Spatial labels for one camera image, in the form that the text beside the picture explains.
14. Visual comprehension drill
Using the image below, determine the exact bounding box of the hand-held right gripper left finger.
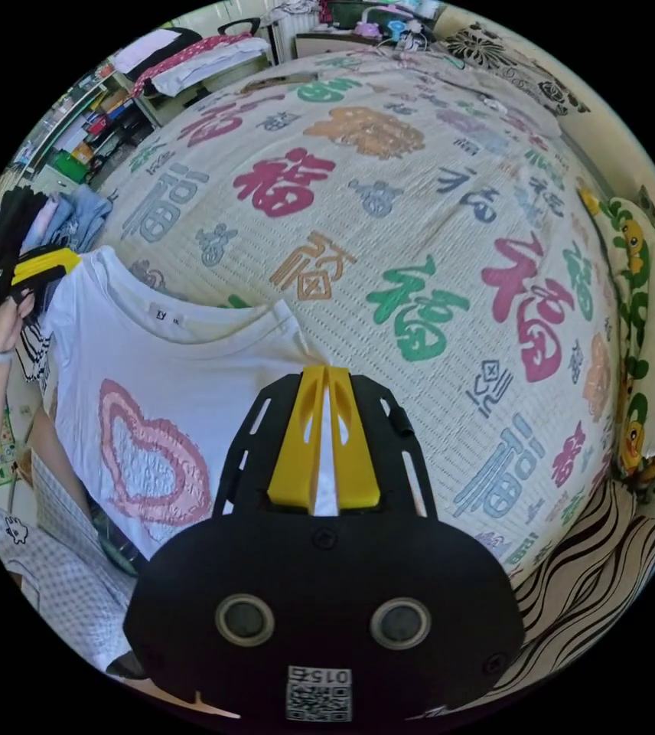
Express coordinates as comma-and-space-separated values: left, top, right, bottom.
267, 367, 328, 513

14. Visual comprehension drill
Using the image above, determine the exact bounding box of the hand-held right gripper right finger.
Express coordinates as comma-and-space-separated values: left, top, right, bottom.
326, 366, 384, 512

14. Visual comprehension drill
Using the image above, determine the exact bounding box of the white t-shirt with pink heart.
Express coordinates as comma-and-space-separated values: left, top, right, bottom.
39, 245, 330, 563

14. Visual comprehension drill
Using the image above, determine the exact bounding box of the person's left hand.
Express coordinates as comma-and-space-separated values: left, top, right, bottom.
0, 293, 37, 352

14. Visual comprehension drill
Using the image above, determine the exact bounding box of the person's right hand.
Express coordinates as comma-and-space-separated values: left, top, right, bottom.
126, 672, 243, 722

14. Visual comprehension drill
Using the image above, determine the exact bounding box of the pile of clothes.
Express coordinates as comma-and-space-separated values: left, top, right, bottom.
0, 183, 115, 260

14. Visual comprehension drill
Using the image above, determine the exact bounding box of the shelf with boxes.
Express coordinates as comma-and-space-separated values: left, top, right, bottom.
15, 71, 159, 188

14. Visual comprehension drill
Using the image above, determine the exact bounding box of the bed with colourful printed mat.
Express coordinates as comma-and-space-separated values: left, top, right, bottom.
89, 48, 627, 575

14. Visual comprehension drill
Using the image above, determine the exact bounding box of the chair with heaped clothes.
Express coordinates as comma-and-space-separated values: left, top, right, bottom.
110, 18, 274, 100

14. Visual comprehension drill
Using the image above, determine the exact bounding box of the zebra striped blanket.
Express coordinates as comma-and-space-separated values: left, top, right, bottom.
494, 476, 655, 699

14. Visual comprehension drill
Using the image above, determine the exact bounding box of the duck print pillow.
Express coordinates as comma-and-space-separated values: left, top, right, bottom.
577, 186, 655, 501

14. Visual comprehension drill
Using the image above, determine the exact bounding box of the desk with small items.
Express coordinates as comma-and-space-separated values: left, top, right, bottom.
292, 0, 446, 56

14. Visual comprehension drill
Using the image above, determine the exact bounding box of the black floral cushion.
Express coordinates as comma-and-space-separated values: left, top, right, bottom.
439, 21, 592, 119

